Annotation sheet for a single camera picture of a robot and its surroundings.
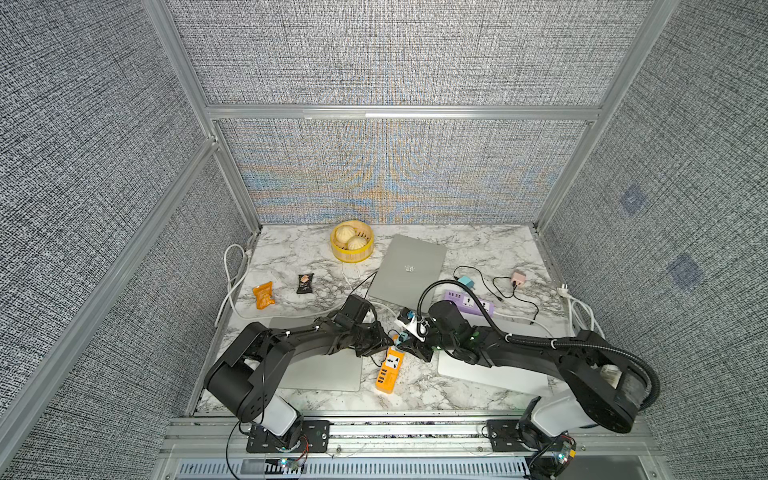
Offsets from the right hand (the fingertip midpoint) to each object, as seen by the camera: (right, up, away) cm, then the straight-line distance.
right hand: (401, 330), depth 84 cm
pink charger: (+42, +13, +19) cm, 48 cm away
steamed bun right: (-15, +26, +22) cm, 37 cm away
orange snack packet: (-44, +8, +15) cm, 47 cm away
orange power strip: (-3, -10, -2) cm, 11 cm away
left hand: (-1, -4, +2) cm, 5 cm away
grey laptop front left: (-20, -12, +1) cm, 23 cm away
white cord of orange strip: (-55, +8, +14) cm, 57 cm away
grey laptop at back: (+3, +17, +22) cm, 28 cm away
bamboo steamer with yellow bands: (-20, +23, +23) cm, 38 cm away
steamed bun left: (-19, +30, +26) cm, 44 cm away
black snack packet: (-32, +12, +17) cm, 38 cm away
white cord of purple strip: (+57, +7, +13) cm, 58 cm away
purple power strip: (+21, +6, +11) cm, 25 cm away
